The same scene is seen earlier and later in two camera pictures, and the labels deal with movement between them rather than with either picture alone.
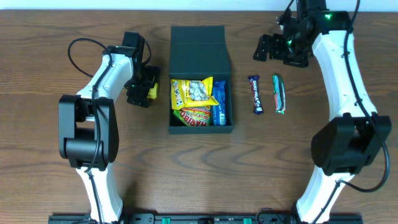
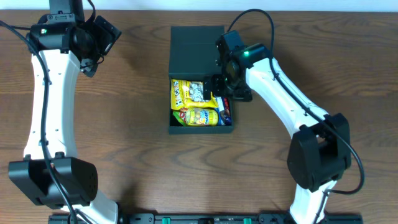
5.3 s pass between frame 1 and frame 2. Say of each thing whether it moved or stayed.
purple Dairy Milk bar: moved
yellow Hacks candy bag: stayed
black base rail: stayed
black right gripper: moved
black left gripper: moved
